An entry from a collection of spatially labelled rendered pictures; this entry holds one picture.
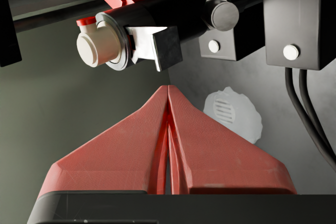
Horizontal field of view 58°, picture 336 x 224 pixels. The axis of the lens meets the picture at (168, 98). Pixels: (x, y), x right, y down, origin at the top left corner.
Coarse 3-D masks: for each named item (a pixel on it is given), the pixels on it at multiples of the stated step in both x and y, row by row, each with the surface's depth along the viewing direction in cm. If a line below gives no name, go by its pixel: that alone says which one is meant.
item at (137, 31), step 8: (128, 32) 13; (136, 32) 13; (144, 32) 12; (152, 32) 12; (176, 32) 11; (136, 40) 13; (144, 40) 13; (176, 40) 11; (136, 48) 13; (144, 48) 13; (136, 56) 13; (144, 56) 13; (152, 56) 13
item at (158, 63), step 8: (160, 32) 11; (168, 32) 11; (152, 40) 11; (160, 40) 11; (168, 40) 11; (152, 48) 11; (160, 48) 11; (168, 48) 11; (176, 48) 11; (160, 56) 11; (168, 56) 11; (176, 56) 11; (160, 64) 11; (168, 64) 11
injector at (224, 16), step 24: (144, 0) 15; (168, 0) 15; (192, 0) 16; (216, 0) 15; (240, 0) 19; (96, 24) 14; (120, 24) 13; (144, 24) 14; (168, 24) 15; (192, 24) 16; (216, 24) 15
